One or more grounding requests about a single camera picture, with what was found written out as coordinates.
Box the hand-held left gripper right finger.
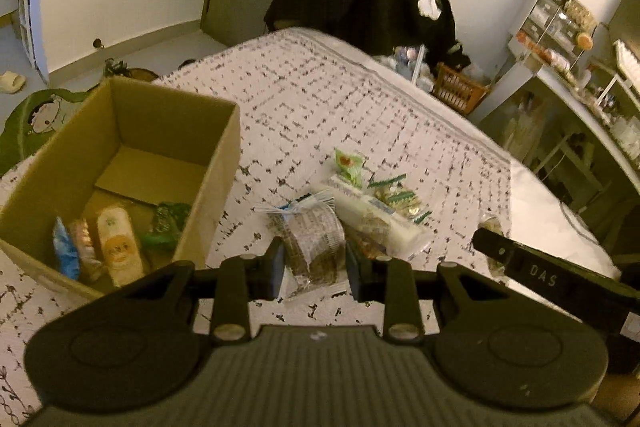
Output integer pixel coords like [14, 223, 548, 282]
[345, 239, 506, 343]

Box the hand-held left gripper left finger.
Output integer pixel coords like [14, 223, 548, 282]
[122, 237, 286, 343]

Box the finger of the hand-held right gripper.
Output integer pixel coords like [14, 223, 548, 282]
[472, 228, 516, 278]

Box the small gold snack packet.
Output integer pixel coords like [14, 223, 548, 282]
[477, 212, 503, 238]

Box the clear brown cake packet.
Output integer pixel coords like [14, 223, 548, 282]
[252, 189, 348, 303]

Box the long white snack packet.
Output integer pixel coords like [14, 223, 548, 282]
[327, 174, 431, 260]

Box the green gold snack packet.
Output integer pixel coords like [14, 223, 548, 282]
[367, 174, 433, 223]

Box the brown cardboard box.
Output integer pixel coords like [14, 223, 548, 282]
[0, 76, 242, 300]

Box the light green snack packet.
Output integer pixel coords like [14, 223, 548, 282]
[334, 148, 368, 185]

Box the dark green snack packet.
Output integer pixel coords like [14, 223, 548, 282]
[139, 202, 193, 253]

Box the cream round-print snack packet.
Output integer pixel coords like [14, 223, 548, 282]
[96, 203, 146, 288]

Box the orange pink snack packet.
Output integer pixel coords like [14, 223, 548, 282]
[69, 218, 103, 283]

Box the small blue snack packet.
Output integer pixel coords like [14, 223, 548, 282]
[52, 217, 81, 280]

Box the white bed sheet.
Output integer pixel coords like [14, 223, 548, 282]
[505, 157, 621, 278]

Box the beige bag under desk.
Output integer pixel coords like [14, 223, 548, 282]
[500, 102, 546, 158]

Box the orange plastic basket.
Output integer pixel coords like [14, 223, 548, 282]
[431, 63, 491, 115]

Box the printed bed blanket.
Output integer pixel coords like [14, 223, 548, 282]
[0, 27, 513, 418]

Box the white desk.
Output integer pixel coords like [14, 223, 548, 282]
[470, 52, 640, 208]

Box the pile of household clutter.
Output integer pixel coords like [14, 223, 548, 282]
[390, 44, 436, 88]

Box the white monitor riser shelf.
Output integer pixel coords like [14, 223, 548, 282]
[590, 59, 640, 108]

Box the small drawer organizer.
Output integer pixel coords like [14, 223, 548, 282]
[515, 0, 596, 58]

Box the white keyboard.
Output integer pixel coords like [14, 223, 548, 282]
[612, 39, 640, 78]

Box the small wicker basket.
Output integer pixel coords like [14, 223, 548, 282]
[565, 0, 598, 32]

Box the computer monitor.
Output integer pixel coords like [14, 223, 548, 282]
[607, 0, 640, 58]

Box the green cartoon rug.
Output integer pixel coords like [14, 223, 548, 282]
[0, 88, 101, 175]

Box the yellow slipper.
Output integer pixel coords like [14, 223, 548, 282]
[0, 71, 27, 94]

